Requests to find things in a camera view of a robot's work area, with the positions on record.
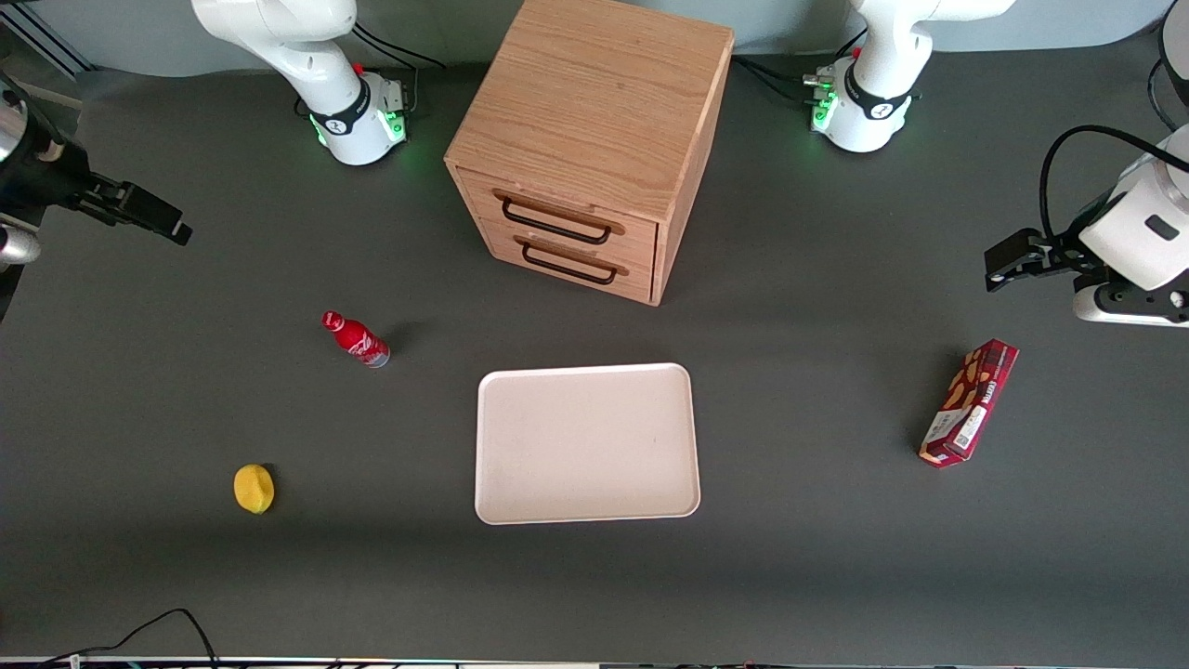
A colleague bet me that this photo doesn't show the black cables at right arm base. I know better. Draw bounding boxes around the black cables at right arm base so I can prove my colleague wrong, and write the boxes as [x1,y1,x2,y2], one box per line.
[350,20,448,72]

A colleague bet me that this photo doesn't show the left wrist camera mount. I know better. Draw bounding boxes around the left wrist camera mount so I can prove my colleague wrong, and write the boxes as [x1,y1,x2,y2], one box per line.
[1073,272,1189,328]

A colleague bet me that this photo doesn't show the aluminium frame profile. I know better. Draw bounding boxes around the aluminium frame profile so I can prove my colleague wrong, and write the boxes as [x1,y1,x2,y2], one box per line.
[0,0,96,77]

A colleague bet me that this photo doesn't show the black cables at left arm base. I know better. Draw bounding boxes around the black cables at left arm base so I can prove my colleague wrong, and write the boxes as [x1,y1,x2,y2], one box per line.
[731,54,820,105]

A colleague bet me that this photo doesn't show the red coke bottle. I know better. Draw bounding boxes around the red coke bottle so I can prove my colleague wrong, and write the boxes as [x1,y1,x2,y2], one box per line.
[320,310,392,370]

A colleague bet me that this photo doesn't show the wooden drawer cabinet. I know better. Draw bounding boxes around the wooden drawer cabinet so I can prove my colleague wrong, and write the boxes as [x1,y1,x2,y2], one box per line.
[444,0,736,308]

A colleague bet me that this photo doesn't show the black drawer handle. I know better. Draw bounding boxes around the black drawer handle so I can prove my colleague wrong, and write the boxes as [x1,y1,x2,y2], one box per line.
[492,189,627,247]
[513,235,631,287]

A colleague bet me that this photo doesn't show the wooden drawer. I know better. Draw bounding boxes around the wooden drawer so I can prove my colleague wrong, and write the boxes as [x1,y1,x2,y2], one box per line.
[457,167,660,271]
[477,218,656,304]

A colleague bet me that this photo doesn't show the white rectangular plastic tray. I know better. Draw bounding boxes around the white rectangular plastic tray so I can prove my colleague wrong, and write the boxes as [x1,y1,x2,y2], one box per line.
[475,362,702,527]

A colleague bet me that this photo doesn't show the black cable at table edge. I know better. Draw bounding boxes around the black cable at table edge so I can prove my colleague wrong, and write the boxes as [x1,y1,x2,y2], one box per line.
[37,608,221,669]

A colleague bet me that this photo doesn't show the black cables at arm base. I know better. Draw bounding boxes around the black cables at arm base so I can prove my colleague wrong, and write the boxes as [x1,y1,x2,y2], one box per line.
[350,20,448,72]
[731,54,820,105]

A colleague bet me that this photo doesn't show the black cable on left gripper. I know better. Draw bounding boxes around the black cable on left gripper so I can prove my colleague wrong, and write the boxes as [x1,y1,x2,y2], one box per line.
[1039,125,1189,244]

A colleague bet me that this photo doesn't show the yellow lemon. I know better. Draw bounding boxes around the yellow lemon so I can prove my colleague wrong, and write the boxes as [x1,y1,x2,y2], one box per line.
[232,463,277,516]

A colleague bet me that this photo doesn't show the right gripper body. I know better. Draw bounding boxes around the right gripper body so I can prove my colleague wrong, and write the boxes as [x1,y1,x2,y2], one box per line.
[0,72,95,225]

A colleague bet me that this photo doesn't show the red snack box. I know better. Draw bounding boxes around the red snack box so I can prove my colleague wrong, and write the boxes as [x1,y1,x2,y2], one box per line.
[918,338,1021,470]

